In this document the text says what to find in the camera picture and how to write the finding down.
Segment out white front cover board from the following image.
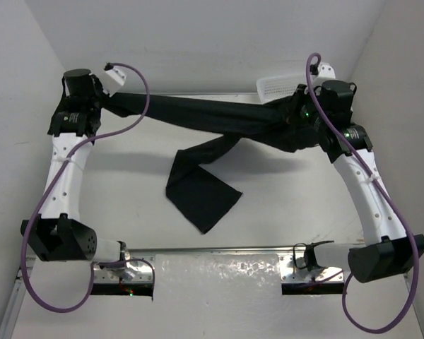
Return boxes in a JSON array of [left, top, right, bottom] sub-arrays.
[[13, 255, 408, 338]]

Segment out black trousers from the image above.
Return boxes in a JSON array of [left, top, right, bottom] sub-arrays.
[[91, 93, 318, 234]]

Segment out white plastic basket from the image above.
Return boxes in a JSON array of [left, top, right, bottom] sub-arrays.
[[256, 72, 307, 104]]

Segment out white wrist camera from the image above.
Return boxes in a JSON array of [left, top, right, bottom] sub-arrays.
[[310, 62, 336, 87], [100, 63, 127, 97]]

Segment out metal base plate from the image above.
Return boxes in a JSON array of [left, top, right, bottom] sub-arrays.
[[278, 251, 344, 284], [94, 251, 155, 284]]

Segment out black cable loop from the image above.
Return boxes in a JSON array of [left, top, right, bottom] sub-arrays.
[[291, 242, 310, 266]]

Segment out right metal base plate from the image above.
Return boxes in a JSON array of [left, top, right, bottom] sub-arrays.
[[278, 251, 344, 284]]

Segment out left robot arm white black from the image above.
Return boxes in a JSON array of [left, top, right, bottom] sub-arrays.
[[28, 66, 126, 262]]

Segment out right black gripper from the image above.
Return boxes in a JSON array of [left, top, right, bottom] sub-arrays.
[[281, 83, 330, 131]]

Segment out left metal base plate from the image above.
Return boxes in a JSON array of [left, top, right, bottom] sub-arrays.
[[94, 251, 155, 284]]

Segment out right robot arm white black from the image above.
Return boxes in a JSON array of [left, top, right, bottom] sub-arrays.
[[287, 80, 424, 283]]

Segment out aluminium table frame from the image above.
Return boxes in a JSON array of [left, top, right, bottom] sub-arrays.
[[0, 93, 409, 339]]

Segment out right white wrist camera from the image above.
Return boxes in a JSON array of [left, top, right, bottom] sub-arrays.
[[310, 62, 336, 87]]

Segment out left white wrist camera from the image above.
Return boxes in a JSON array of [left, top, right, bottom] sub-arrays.
[[100, 63, 127, 97]]

